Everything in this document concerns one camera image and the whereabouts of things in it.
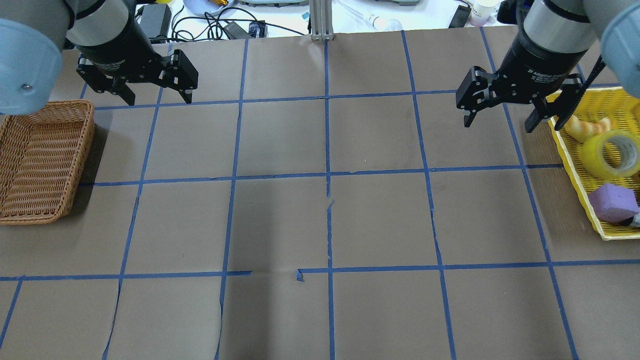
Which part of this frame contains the clear light bulb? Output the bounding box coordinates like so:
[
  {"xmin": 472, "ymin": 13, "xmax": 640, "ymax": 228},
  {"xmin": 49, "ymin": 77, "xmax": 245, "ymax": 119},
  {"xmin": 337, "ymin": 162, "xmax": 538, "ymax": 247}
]
[{"xmin": 365, "ymin": 14, "xmax": 403, "ymax": 32}]

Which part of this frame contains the yellow tape roll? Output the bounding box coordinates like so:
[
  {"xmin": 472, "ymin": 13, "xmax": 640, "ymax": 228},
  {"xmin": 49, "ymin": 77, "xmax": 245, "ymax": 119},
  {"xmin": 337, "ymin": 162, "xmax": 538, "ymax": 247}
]
[{"xmin": 579, "ymin": 129, "xmax": 640, "ymax": 180}]

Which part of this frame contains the purple foam block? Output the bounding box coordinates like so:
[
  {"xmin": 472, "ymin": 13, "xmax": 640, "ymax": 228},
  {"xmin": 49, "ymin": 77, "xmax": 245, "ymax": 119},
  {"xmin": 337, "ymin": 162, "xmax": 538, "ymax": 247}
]
[{"xmin": 587, "ymin": 183, "xmax": 640, "ymax": 224}]

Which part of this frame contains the black cable bundle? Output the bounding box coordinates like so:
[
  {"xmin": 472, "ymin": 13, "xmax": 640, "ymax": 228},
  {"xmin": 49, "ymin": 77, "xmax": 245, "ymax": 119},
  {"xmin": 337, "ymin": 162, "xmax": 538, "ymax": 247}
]
[{"xmin": 171, "ymin": 5, "xmax": 268, "ymax": 43}]

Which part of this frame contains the black power adapter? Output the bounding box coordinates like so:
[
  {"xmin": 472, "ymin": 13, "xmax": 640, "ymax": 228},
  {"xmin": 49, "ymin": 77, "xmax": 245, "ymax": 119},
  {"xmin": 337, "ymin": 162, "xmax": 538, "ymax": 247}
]
[{"xmin": 135, "ymin": 3, "xmax": 172, "ymax": 44}]

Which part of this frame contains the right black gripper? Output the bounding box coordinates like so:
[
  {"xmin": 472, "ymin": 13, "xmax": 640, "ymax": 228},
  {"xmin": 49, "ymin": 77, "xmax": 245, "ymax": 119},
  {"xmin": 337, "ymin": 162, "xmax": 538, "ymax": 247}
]
[{"xmin": 455, "ymin": 30, "xmax": 586, "ymax": 133}]

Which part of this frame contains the toy croissant bread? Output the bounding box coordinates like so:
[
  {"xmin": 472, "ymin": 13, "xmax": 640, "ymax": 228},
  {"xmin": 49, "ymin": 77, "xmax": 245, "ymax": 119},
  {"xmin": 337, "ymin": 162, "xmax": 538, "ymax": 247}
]
[{"xmin": 563, "ymin": 115, "xmax": 613, "ymax": 144}]

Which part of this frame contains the brown wicker basket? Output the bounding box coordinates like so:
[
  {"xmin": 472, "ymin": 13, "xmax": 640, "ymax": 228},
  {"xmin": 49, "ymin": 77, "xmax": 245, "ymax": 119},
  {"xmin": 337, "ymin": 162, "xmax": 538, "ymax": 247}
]
[{"xmin": 0, "ymin": 99, "xmax": 96, "ymax": 226}]

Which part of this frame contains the white paper cup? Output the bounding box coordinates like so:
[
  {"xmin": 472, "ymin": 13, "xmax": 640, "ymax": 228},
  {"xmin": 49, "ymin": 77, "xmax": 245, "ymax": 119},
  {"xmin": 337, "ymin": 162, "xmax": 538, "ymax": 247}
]
[{"xmin": 468, "ymin": 0, "xmax": 501, "ymax": 27}]

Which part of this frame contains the aluminium profile post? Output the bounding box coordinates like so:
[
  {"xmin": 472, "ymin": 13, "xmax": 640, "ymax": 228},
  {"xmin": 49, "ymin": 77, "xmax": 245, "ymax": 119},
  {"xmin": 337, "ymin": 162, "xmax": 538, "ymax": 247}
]
[{"xmin": 308, "ymin": 0, "xmax": 335, "ymax": 42}]

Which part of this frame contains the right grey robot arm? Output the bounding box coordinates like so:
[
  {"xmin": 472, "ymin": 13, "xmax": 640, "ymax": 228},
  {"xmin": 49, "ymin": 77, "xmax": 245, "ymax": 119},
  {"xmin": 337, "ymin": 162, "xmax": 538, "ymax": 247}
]
[{"xmin": 455, "ymin": 0, "xmax": 640, "ymax": 133}]

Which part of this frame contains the blue bowl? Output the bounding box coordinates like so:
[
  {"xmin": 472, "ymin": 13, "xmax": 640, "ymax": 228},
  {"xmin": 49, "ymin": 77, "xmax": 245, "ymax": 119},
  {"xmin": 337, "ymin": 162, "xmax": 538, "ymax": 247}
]
[{"xmin": 183, "ymin": 0, "xmax": 236, "ymax": 17}]

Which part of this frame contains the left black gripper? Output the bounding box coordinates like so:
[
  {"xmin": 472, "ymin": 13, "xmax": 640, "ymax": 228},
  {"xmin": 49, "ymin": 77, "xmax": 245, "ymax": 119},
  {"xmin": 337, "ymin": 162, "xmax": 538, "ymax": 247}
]
[{"xmin": 75, "ymin": 17, "xmax": 199, "ymax": 106}]

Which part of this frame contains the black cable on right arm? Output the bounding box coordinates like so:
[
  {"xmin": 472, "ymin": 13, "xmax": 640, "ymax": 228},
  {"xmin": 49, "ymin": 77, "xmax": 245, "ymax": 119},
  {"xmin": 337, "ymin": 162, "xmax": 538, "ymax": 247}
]
[{"xmin": 556, "ymin": 55, "xmax": 607, "ymax": 132}]

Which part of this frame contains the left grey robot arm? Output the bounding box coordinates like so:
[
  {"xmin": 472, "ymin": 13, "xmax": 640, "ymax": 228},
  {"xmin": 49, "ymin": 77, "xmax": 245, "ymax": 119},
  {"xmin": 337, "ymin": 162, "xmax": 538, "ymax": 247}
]
[{"xmin": 0, "ymin": 0, "xmax": 199, "ymax": 116}]

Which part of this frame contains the yellow plastic basket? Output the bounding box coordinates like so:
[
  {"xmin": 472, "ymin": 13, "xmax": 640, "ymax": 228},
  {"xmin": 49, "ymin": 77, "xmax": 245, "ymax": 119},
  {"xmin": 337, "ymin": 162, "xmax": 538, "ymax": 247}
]
[{"xmin": 548, "ymin": 86, "xmax": 640, "ymax": 241}]

